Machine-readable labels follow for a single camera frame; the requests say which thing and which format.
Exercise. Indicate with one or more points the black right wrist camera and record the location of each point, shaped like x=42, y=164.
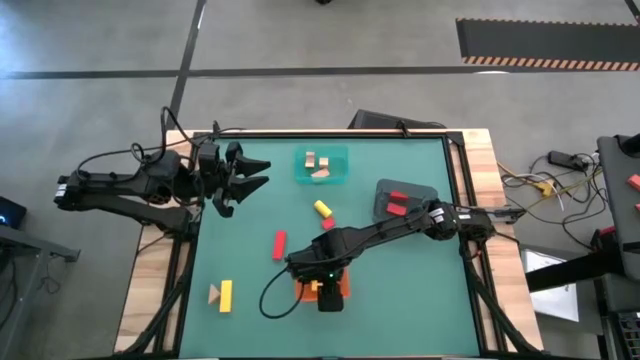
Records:
x=331, y=298

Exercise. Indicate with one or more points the small pale wood cube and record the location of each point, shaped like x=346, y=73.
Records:
x=323, y=162

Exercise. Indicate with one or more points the white paper sheet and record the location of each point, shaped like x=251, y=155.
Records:
x=550, y=295

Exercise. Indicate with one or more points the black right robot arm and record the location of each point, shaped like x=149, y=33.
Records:
x=380, y=232

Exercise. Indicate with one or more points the black device with blue light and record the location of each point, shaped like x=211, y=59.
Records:
x=10, y=212

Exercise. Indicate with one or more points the pale wood triangle block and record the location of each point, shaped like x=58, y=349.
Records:
x=213, y=294

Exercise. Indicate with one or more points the orange plastic bin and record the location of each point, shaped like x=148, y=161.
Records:
x=302, y=295

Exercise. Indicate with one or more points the pale wood rectangular block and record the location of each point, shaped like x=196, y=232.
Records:
x=310, y=159

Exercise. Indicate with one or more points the black side table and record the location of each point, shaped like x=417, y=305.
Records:
x=622, y=210

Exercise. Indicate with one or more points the black stand leg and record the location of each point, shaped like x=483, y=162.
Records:
x=570, y=272

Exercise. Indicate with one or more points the black hazard-striped floor mat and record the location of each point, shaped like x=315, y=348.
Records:
x=545, y=42

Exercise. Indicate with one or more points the black aluminium table frame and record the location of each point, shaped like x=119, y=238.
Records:
x=325, y=134

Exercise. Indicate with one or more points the green table mat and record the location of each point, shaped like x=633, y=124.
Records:
x=400, y=310

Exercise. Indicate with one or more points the black box behind table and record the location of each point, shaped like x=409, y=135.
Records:
x=380, y=120

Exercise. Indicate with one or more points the person's dark shoe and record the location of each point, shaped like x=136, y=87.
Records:
x=324, y=1

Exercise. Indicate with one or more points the yellow cylinder block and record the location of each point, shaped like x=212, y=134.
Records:
x=322, y=208

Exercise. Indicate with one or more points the backlit keyboard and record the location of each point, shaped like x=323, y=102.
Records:
x=630, y=332

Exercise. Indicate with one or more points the black power strip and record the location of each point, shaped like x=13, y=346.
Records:
x=565, y=159

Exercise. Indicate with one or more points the grey desk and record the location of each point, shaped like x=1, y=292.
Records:
x=25, y=245

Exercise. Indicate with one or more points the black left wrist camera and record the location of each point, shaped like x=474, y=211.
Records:
x=209, y=158

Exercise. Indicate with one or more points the pale wood stepped block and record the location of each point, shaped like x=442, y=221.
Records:
x=320, y=173

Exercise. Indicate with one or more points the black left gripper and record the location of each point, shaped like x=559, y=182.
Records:
x=227, y=190

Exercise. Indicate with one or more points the long red block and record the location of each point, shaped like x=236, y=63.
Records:
x=279, y=245

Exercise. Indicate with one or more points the small red block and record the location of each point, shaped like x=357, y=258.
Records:
x=328, y=223

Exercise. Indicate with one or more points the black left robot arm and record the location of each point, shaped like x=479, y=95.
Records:
x=125, y=187

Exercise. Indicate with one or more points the red rectangular block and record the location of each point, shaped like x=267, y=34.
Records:
x=396, y=209
x=399, y=196

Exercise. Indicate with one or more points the yellow rectangular block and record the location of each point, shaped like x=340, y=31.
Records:
x=314, y=286

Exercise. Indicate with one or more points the teal plastic bin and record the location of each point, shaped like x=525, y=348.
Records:
x=337, y=150

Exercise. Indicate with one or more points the grey plastic bin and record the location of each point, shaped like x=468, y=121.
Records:
x=422, y=192

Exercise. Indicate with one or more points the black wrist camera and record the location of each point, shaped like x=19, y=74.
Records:
x=331, y=298
x=209, y=158

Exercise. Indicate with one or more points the red block on side table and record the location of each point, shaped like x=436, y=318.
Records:
x=634, y=181

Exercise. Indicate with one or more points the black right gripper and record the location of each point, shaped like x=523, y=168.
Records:
x=320, y=272

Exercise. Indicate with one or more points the small red clamp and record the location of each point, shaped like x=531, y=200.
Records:
x=606, y=231

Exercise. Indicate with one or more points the long yellow block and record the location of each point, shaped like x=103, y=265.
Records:
x=226, y=296

